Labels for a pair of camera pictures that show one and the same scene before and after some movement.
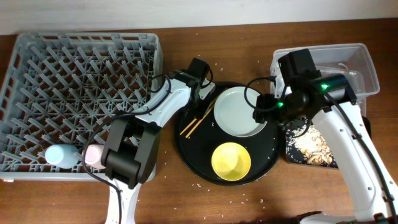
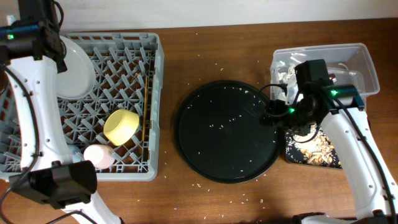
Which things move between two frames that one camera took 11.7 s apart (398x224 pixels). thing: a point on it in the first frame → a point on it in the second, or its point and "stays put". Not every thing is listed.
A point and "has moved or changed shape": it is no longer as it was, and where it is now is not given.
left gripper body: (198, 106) → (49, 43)
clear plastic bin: (349, 60) stays put
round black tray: (198, 138) stays put
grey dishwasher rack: (64, 89) stays put
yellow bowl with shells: (231, 161) has moved or changed shape
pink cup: (92, 156) stays put
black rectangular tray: (304, 145) stays put
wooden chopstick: (203, 118) → (145, 108)
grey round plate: (232, 114) → (79, 81)
